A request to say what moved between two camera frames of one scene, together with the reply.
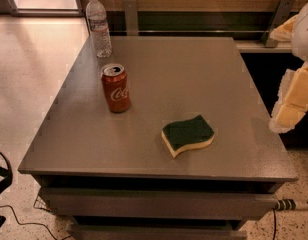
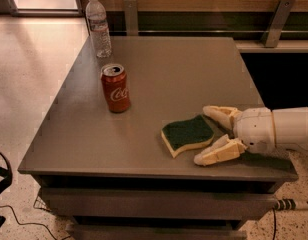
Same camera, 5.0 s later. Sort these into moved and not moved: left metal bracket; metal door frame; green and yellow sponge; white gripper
Moved: white gripper
Not moved: metal door frame; left metal bracket; green and yellow sponge
